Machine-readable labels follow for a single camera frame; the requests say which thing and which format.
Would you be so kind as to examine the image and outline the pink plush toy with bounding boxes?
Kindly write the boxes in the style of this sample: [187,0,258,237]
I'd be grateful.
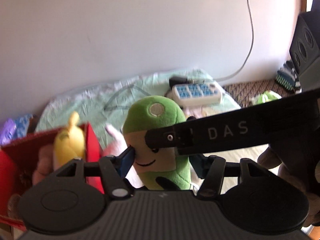
[32,144,54,185]

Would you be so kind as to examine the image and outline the green cartoon bed sheet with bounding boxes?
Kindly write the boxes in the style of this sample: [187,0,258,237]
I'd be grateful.
[35,68,242,156]

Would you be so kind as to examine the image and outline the grey power strip cord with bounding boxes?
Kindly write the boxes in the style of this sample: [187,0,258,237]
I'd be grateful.
[216,0,254,82]

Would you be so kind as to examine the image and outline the green mushroom plush toy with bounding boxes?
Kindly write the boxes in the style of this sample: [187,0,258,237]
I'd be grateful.
[123,95,191,190]

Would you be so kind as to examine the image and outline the brown patterned mat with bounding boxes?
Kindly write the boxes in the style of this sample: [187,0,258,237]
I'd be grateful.
[223,79,291,108]

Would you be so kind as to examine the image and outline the black power adapter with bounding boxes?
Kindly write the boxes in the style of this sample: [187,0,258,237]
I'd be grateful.
[169,76,189,88]

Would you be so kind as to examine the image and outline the yellow tiger plush toy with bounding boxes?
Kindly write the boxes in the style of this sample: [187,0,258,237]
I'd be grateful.
[53,111,86,170]

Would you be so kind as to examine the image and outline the red cardboard box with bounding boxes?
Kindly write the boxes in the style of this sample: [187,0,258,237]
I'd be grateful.
[1,124,105,233]

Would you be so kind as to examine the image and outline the striped knitted cloth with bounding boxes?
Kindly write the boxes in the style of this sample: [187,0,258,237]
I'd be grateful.
[275,60,301,94]

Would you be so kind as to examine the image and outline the blue floral cloth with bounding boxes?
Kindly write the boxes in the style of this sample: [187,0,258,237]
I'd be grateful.
[12,114,34,139]

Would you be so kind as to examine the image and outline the white blue power strip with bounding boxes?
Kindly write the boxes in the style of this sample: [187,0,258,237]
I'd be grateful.
[172,83,223,108]

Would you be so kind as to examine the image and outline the purple tissue pack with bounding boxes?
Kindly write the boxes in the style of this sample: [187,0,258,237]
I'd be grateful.
[0,119,16,145]

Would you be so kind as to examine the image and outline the green plush on mat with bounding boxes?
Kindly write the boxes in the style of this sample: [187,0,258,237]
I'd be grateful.
[251,90,282,105]

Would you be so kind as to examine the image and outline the small white bunny plush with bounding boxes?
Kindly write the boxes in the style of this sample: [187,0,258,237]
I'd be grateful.
[103,124,127,157]

